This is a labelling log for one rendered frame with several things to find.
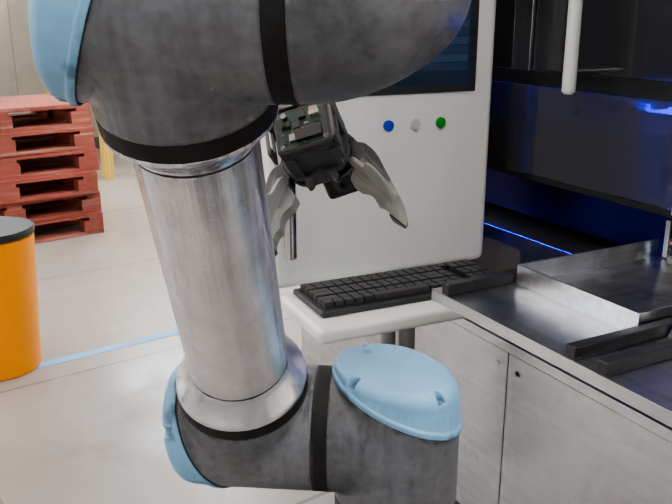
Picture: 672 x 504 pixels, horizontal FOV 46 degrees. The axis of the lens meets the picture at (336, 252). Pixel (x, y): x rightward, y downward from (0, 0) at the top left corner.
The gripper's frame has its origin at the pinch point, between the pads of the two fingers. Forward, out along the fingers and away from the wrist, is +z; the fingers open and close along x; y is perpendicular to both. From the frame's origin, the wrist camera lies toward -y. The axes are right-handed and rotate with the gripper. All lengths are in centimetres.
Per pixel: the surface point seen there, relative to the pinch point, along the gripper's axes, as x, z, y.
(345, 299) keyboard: -13, -19, -60
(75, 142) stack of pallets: -205, -250, -277
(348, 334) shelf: -13, -12, -58
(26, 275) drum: -152, -102, -160
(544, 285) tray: 21, -11, -56
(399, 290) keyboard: -4, -21, -66
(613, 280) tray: 33, -13, -66
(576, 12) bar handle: 39, -57, -50
